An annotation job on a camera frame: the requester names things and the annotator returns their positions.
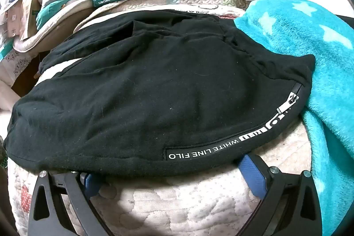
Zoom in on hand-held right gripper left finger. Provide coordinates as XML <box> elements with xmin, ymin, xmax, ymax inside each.
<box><xmin>28</xmin><ymin>170</ymin><xmax>112</xmax><ymax>236</ymax></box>

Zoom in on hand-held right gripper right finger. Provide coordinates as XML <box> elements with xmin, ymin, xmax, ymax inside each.
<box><xmin>239</xmin><ymin>153</ymin><xmax>323</xmax><ymax>236</ymax></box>

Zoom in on black pants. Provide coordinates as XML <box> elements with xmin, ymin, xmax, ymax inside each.
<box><xmin>3</xmin><ymin>9</ymin><xmax>316</xmax><ymax>178</ymax></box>

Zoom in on quilted patterned bed cover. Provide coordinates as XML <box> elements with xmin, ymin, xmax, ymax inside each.
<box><xmin>0</xmin><ymin>0</ymin><xmax>313</xmax><ymax>236</ymax></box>

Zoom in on teal star blanket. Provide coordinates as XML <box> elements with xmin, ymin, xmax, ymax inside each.
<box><xmin>235</xmin><ymin>0</ymin><xmax>354</xmax><ymax>236</ymax></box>

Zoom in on dark cloth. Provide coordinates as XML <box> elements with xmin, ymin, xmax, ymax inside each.
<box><xmin>336</xmin><ymin>15</ymin><xmax>354</xmax><ymax>30</ymax></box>

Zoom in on brown cardboard box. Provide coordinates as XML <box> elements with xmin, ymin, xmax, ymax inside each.
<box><xmin>6</xmin><ymin>0</ymin><xmax>42</xmax><ymax>40</ymax></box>

